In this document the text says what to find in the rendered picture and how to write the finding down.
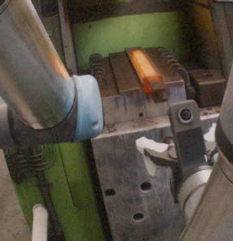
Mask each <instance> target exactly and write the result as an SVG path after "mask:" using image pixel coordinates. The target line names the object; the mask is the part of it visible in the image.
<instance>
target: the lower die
mask: <svg viewBox="0 0 233 241"><path fill-rule="evenodd" d="M132 48H139V49H140V50H141V51H142V53H143V55H144V56H145V57H146V59H147V61H148V62H149V64H150V65H151V67H152V68H153V70H154V71H155V73H156V74H157V75H162V76H163V83H164V87H165V88H166V91H164V92H163V93H164V95H165V97H166V98H167V102H159V103H154V101H153V99H152V97H151V95H150V93H149V92H145V90H144V87H143V78H142V77H143V76H142V74H141V72H140V71H139V68H138V66H137V64H136V63H135V61H134V59H133V57H132V55H131V53H130V52H129V50H128V49H130V48H125V49H124V51H120V52H115V53H108V55H109V56H107V57H102V59H103V62H104V70H105V72H106V77H107V83H108V85H105V82H104V79H102V78H97V83H98V86H99V92H100V99H101V104H102V113H103V117H104V124H105V125H109V124H116V123H120V122H127V121H134V120H138V119H145V118H149V117H155V116H159V115H166V114H168V108H169V107H170V106H171V105H172V104H174V103H177V102H182V101H185V100H187V96H186V91H185V85H184V80H183V79H182V78H181V76H180V75H179V73H178V72H175V76H173V70H174V68H173V67H172V68H171V72H169V67H170V65H171V64H170V63H169V65H168V67H166V63H167V61H168V60H167V59H166V61H165V63H163V59H164V58H165V56H163V57H162V60H160V56H161V54H162V52H160V55H159V56H158V55H157V53H158V52H159V49H158V51H157V53H155V49H156V48H157V47H156V46H154V47H150V48H143V47H142V46H135V47H132ZM139 113H143V116H142V117H140V116H139Z"/></svg>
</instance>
